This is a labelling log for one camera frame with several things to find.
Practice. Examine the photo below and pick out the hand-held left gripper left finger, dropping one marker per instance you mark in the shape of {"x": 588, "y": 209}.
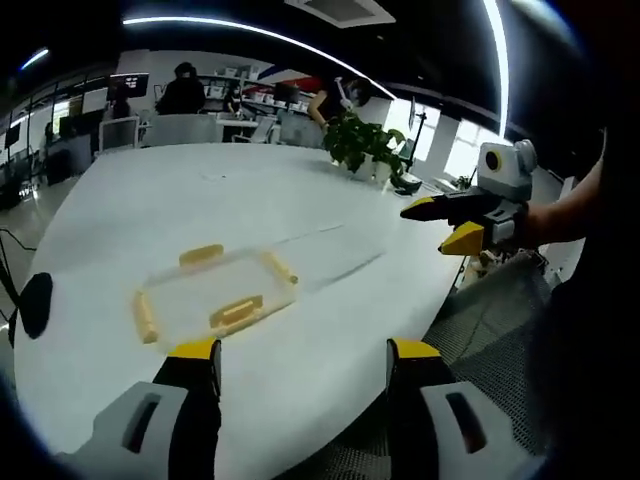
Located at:
{"x": 150, "y": 425}

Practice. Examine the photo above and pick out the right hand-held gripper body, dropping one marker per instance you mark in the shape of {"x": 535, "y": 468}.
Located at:
{"x": 510, "y": 175}

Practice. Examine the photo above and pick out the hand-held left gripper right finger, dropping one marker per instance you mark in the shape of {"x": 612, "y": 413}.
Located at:
{"x": 430, "y": 420}

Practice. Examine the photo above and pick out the clear container lid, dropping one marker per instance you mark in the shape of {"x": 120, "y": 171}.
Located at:
{"x": 215, "y": 295}

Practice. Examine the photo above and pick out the black device on stand base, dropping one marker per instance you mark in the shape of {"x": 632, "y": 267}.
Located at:
{"x": 406, "y": 184}

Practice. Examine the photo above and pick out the black tripod stand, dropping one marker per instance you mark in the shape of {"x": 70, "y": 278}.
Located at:
{"x": 419, "y": 135}

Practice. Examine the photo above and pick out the green potted plant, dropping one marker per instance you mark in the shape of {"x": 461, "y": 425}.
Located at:
{"x": 362, "y": 142}

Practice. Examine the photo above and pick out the ceiling light strip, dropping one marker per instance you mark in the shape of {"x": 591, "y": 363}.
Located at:
{"x": 35, "y": 58}
{"x": 500, "y": 65}
{"x": 260, "y": 35}

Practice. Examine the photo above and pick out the person's dark clothing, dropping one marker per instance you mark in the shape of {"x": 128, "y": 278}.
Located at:
{"x": 595, "y": 325}

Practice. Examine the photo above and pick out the black oval object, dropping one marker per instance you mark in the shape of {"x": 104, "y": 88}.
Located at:
{"x": 37, "y": 305}

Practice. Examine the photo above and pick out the black computer monitor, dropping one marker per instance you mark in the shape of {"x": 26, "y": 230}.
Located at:
{"x": 286, "y": 93}
{"x": 130, "y": 84}

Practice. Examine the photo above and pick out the ceiling air vent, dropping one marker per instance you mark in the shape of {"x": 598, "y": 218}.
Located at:
{"x": 342, "y": 9}

